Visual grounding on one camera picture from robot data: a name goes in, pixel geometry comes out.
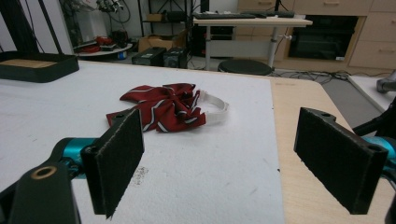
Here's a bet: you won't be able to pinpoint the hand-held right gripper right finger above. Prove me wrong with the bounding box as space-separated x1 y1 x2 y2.
293 106 389 216

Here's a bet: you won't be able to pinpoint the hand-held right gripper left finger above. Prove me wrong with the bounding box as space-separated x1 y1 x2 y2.
79 107 146 219

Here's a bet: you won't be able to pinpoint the red striped bow tie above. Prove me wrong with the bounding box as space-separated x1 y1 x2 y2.
106 82 230 133

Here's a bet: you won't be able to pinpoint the dark green tray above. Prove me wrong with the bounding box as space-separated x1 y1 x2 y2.
0 50 80 84

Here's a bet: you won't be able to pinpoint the white foam mat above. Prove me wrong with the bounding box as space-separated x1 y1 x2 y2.
0 61 286 224

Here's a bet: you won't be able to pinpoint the grey metal object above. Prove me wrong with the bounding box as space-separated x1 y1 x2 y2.
375 70 396 94

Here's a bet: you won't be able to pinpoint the black equipment box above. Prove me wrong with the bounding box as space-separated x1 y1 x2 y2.
131 47 167 67
163 46 189 69

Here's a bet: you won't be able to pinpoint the white round table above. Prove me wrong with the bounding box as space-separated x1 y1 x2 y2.
74 43 134 58

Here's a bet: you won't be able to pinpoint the black built-in oven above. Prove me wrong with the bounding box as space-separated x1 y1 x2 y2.
288 14 360 62

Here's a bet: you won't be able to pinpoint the wooden cabinet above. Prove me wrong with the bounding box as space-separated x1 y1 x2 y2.
236 0 396 71

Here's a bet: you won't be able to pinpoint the cardboard box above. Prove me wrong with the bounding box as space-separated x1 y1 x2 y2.
137 30 188 53

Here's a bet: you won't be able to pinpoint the black round stool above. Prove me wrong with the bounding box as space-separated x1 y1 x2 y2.
217 59 273 77

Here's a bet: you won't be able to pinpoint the black tripod legs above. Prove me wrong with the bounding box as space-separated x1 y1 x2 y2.
18 0 64 56

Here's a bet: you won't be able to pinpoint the black metal shelf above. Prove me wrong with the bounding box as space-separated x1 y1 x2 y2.
137 0 194 37

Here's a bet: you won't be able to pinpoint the light wooden desk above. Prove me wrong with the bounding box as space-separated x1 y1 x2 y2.
192 16 314 71

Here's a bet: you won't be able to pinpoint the black keyboard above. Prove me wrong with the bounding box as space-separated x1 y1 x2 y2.
193 12 257 21

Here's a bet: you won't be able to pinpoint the floor cables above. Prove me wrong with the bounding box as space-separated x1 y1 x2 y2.
271 70 393 86

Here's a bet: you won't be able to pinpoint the red cable bundle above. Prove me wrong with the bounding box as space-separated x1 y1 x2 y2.
81 35 114 54

